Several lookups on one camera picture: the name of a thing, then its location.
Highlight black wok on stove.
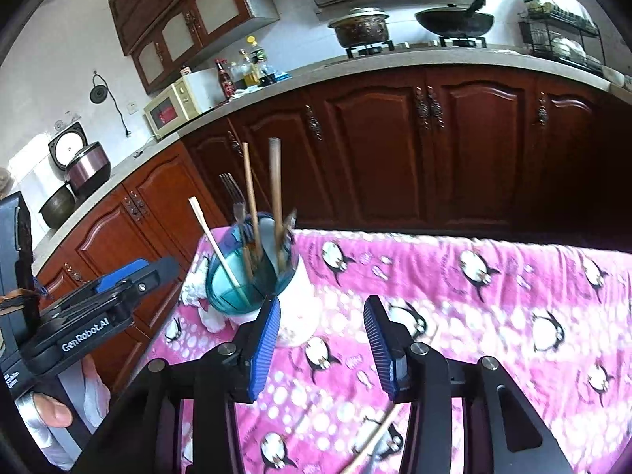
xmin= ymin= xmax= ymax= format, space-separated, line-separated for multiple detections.
xmin=415 ymin=0 xmax=495 ymax=39

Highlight cream microwave oven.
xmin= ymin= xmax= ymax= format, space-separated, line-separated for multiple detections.
xmin=143 ymin=70 xmax=224 ymax=140

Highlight dark wok bowl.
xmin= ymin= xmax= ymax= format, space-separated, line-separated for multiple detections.
xmin=39 ymin=184 xmax=76 ymax=230

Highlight rice cooker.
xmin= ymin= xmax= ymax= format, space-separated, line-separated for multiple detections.
xmin=48 ymin=122 xmax=111 ymax=202

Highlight pale wooden chopstick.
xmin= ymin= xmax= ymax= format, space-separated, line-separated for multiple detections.
xmin=188 ymin=196 xmax=247 ymax=303

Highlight dark wood lower cabinets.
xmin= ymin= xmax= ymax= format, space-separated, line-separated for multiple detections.
xmin=31 ymin=61 xmax=632 ymax=396

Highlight white floral utensil cup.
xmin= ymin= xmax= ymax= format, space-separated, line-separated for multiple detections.
xmin=204 ymin=211 xmax=317 ymax=349

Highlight thick wooden chopstick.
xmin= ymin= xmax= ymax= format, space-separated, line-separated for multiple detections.
xmin=340 ymin=404 xmax=399 ymax=474

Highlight condiment bottles group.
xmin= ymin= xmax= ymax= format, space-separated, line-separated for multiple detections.
xmin=214 ymin=36 xmax=292 ymax=102

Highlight black stew pot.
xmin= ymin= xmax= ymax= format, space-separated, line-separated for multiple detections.
xmin=328 ymin=6 xmax=390 ymax=48

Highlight dish drying rack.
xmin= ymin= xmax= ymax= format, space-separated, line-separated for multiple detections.
xmin=519 ymin=0 xmax=605 ymax=75

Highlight black wall cable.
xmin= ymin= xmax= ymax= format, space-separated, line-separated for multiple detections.
xmin=88 ymin=70 xmax=132 ymax=138

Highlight left hand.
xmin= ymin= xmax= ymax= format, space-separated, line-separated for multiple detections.
xmin=32 ymin=393 xmax=73 ymax=428

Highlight upper wall cabinet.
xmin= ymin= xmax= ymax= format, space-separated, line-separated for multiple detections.
xmin=108 ymin=0 xmax=280 ymax=94

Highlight pink penguin towel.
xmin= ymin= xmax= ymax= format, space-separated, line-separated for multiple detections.
xmin=142 ymin=228 xmax=632 ymax=474

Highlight steel fork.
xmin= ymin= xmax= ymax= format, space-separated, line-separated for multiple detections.
xmin=220 ymin=172 xmax=254 ymax=281

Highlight dark steel spoon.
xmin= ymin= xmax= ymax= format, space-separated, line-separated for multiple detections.
xmin=282 ymin=209 xmax=298 ymax=257

